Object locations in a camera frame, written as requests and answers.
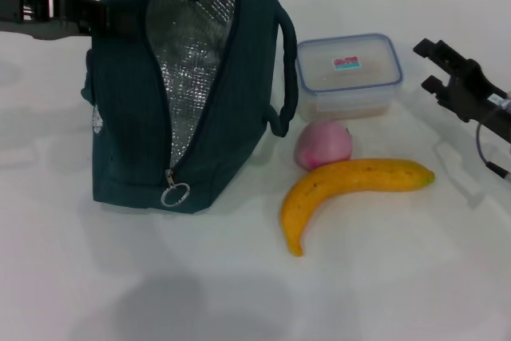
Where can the dark teal insulated lunch bag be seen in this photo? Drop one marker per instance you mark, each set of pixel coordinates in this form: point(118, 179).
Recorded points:
point(123, 117)

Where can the yellow toy banana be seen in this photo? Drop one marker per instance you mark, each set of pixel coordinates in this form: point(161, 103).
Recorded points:
point(339, 185)

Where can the pink toy peach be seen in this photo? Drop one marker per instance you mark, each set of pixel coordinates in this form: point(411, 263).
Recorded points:
point(323, 145)

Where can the clear lunch box blue rim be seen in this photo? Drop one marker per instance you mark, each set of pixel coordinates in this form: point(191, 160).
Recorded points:
point(347, 77)

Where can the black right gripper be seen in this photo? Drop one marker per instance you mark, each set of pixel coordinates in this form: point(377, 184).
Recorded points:
point(475, 93)

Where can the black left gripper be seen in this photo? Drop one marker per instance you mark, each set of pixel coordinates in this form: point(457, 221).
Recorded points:
point(16, 3)

